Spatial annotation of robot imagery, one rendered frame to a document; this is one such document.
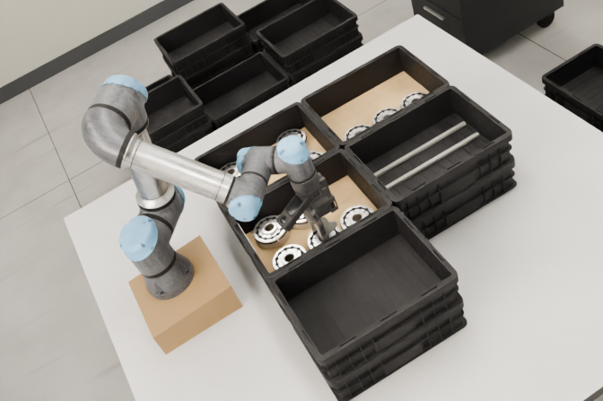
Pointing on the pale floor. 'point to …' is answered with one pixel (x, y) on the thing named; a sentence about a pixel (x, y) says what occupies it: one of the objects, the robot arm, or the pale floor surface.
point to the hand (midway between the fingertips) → (318, 235)
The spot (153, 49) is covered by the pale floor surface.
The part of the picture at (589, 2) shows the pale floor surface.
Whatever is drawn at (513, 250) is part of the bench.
